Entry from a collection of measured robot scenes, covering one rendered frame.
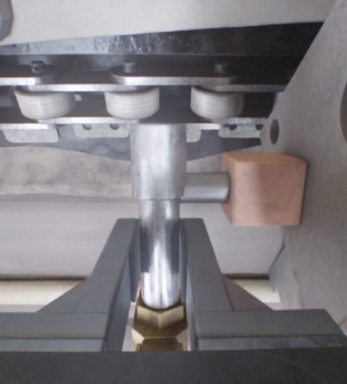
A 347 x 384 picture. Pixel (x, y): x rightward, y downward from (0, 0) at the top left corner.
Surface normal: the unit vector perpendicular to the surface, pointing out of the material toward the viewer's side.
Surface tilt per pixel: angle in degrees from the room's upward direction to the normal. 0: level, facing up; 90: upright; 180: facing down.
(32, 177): 50
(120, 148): 0
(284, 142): 90
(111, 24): 0
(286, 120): 90
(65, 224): 0
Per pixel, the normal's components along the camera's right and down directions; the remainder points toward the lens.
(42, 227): 0.02, 0.65
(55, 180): 0.02, -0.15
